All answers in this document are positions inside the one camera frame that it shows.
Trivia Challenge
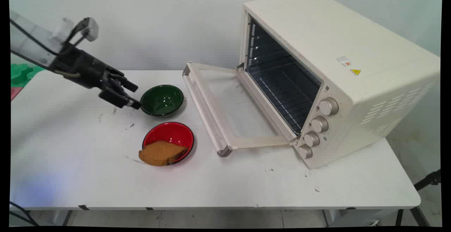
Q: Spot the red bowl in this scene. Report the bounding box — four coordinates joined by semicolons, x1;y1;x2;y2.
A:
142;122;194;165

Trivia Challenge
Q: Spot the metal oven rack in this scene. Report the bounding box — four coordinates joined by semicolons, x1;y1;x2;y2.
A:
251;71;320;134

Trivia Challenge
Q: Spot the glass oven door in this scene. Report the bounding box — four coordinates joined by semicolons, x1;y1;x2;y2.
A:
182;62;300;157

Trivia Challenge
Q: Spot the silver oven knob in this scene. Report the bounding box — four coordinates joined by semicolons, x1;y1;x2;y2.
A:
298;144;313;159
304;131;320;148
311;116;329;133
319;97;339;116

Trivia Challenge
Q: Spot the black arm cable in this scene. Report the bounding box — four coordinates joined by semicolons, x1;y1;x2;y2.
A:
10;18;88;57

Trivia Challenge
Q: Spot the cream toaster oven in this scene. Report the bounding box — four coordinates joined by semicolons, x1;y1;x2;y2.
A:
238;0;441;169

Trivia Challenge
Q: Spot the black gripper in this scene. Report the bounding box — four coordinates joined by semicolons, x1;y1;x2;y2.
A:
49;49;142;110

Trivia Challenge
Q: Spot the brown bread slice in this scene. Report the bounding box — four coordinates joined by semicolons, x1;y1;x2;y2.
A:
138;140;189;167

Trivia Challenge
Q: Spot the black tripod leg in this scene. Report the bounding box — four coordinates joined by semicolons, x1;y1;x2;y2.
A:
395;169;441;227

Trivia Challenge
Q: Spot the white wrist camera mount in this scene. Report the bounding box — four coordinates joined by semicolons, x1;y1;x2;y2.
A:
53;17;99;46

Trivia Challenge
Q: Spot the green foam mat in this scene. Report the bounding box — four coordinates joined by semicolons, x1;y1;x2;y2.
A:
11;63;45;87

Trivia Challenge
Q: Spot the black floor cable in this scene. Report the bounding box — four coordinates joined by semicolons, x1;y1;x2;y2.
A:
10;201;40;227

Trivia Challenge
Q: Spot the green bowl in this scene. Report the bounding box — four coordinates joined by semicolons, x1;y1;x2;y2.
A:
140;85;184;117

